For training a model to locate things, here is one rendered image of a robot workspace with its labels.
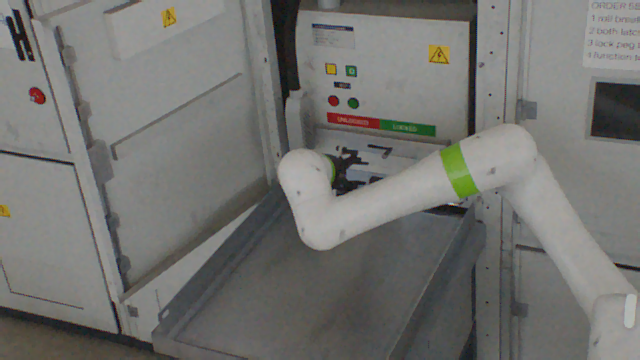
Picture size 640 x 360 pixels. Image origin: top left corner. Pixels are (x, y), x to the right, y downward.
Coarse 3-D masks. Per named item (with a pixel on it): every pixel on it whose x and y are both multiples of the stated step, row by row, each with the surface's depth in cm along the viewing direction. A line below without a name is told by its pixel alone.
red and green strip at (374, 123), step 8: (328, 112) 239; (328, 120) 240; (336, 120) 239; (344, 120) 238; (352, 120) 237; (360, 120) 235; (368, 120) 234; (376, 120) 233; (384, 120) 232; (392, 120) 231; (376, 128) 234; (384, 128) 233; (392, 128) 232; (400, 128) 231; (408, 128) 230; (416, 128) 229; (424, 128) 228; (432, 128) 227; (432, 136) 228
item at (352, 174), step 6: (348, 168) 246; (348, 174) 245; (354, 174) 245; (360, 174) 244; (366, 174) 243; (372, 174) 242; (378, 174) 241; (384, 174) 241; (348, 180) 247; (354, 180) 246; (360, 180) 245; (366, 180) 244; (360, 186) 246; (468, 198) 232; (474, 198) 231; (468, 204) 233
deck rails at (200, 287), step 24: (264, 216) 240; (240, 240) 229; (456, 240) 217; (216, 264) 219; (192, 288) 211; (216, 288) 216; (432, 288) 203; (168, 312) 203; (192, 312) 208; (168, 336) 202; (408, 336) 191
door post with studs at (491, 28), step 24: (480, 0) 199; (504, 0) 197; (480, 24) 202; (504, 24) 199; (480, 48) 205; (504, 48) 202; (480, 72) 208; (480, 96) 212; (480, 120) 215; (480, 216) 230
